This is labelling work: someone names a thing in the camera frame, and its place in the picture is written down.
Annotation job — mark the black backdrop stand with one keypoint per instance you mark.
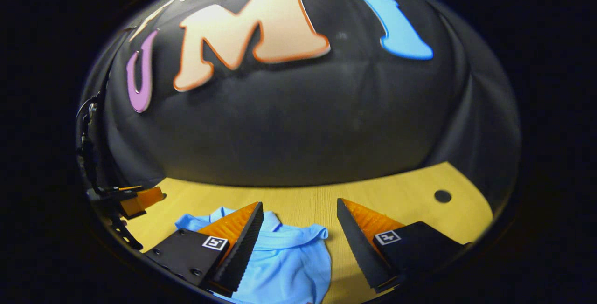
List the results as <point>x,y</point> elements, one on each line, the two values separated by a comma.
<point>88,129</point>

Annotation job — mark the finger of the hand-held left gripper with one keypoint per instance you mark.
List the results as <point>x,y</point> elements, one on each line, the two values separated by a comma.
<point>142,200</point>
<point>123,187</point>

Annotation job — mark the black backdrop cloth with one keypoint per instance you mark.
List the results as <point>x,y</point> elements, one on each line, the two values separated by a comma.
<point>303,122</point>

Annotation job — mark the black round table grommet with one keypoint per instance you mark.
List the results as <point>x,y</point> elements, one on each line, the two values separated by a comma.
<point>442,196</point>

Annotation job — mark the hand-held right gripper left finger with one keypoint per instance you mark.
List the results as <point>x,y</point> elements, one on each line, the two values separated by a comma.
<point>240,257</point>

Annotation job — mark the light blue T-shirt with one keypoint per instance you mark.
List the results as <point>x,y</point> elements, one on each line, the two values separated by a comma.
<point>289,266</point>

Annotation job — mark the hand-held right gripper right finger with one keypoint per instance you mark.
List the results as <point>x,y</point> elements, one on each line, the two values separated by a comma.
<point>361,248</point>

